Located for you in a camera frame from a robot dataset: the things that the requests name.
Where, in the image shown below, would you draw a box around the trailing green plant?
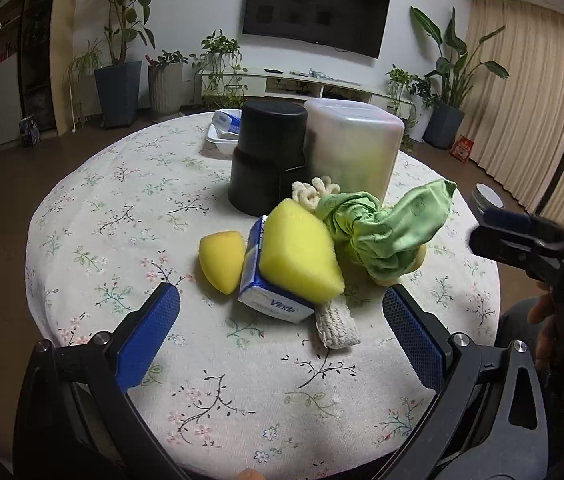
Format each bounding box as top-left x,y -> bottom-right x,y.
189,30 -> 248,109

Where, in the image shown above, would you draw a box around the dark round pot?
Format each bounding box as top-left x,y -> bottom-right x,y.
422,101 -> 465,149

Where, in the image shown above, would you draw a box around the small yellow sponge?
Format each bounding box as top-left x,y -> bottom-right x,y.
198,230 -> 247,296

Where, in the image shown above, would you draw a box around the floral tablecloth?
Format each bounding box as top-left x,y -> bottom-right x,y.
25,110 -> 505,480

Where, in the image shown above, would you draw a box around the white tray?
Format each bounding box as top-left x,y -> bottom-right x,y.
206,108 -> 243,154

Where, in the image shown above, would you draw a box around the dark wooden bookshelf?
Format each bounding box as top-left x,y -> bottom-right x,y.
19,0 -> 63,131

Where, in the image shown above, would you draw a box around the dark blue square pot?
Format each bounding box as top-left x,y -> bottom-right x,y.
94,61 -> 143,129

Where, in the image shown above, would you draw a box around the thin-leaved spindly plant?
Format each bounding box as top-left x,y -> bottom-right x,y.
64,40 -> 105,126

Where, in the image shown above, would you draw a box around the blue box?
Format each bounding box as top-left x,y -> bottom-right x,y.
19,116 -> 42,147

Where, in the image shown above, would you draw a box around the white round bowl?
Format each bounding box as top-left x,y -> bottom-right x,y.
471,184 -> 507,213

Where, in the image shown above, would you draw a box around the blue white tissue packet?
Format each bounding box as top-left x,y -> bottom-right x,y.
236,215 -> 317,324

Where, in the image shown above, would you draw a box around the large-leaved plant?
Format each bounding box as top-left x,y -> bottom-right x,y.
409,6 -> 510,111

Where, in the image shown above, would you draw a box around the person's right hand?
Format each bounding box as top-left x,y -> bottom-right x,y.
527,290 -> 563,373

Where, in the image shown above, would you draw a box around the large yellow sponge wedge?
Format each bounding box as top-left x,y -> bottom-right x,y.
260,198 -> 347,305

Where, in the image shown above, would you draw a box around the green cloth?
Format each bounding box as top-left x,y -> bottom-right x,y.
316,179 -> 458,287

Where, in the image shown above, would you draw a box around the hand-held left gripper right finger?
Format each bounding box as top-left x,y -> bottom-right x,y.
362,284 -> 549,480

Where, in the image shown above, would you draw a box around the cream knitted cloth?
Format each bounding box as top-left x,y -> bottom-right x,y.
291,176 -> 362,348

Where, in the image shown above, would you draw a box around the grey ribbed pot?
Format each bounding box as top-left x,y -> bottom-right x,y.
148,62 -> 183,122

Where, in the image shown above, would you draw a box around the red box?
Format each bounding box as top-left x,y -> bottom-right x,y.
450,135 -> 474,162

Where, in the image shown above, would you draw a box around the small bushy plants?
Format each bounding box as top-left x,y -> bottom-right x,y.
386,65 -> 435,111

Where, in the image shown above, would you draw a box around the black cylindrical container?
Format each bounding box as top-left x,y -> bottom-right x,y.
228,100 -> 309,217

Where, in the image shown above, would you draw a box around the small plant in ribbed pot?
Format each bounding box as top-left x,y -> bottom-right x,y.
148,50 -> 189,69

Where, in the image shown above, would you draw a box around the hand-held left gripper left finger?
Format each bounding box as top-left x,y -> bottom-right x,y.
14,282 -> 198,480

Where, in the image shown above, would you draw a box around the translucent plastic container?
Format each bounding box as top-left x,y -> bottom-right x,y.
303,98 -> 405,201

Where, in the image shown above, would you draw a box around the white television console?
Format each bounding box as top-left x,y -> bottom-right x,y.
199,67 -> 403,111

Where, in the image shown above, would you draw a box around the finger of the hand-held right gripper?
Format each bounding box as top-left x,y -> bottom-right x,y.
469,226 -> 564,282
479,208 -> 564,243

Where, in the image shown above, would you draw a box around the beige curtain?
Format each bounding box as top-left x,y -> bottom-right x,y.
454,0 -> 564,211

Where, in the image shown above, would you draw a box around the wall television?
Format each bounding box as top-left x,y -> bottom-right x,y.
241,0 -> 392,59

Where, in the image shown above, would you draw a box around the tall leafy tree plant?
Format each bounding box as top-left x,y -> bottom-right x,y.
82,0 -> 158,67

